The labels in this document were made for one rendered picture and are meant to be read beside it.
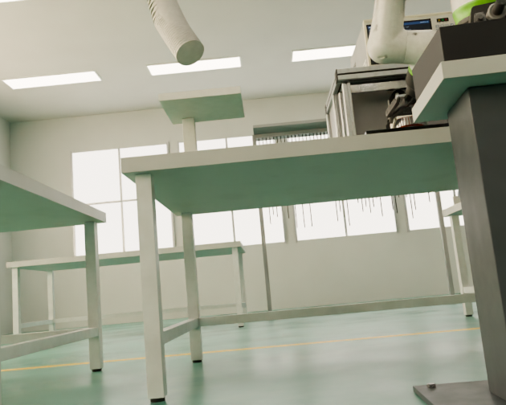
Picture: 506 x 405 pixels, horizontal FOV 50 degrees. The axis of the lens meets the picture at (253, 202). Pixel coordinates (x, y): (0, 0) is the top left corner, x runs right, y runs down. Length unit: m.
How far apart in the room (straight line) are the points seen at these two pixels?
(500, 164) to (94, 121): 8.21
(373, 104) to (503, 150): 1.08
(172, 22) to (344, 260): 5.93
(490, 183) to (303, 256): 7.13
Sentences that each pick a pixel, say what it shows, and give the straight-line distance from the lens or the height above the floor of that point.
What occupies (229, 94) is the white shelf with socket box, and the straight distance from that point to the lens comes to 2.48.
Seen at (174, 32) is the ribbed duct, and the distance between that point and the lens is 3.03.
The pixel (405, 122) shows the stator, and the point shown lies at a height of 0.83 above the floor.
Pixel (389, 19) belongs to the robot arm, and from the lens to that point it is 1.76.
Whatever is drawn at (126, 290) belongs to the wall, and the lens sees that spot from 8.60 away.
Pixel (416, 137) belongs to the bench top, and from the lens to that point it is 1.77.
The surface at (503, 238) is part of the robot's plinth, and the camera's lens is 1.29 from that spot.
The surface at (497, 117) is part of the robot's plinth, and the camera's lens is 1.34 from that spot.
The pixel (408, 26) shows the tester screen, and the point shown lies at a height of 1.28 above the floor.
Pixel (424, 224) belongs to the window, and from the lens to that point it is 8.68.
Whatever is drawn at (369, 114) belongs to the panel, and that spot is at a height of 0.97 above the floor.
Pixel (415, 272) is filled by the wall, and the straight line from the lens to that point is 8.59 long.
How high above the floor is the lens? 0.30
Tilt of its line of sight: 9 degrees up
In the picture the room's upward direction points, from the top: 5 degrees counter-clockwise
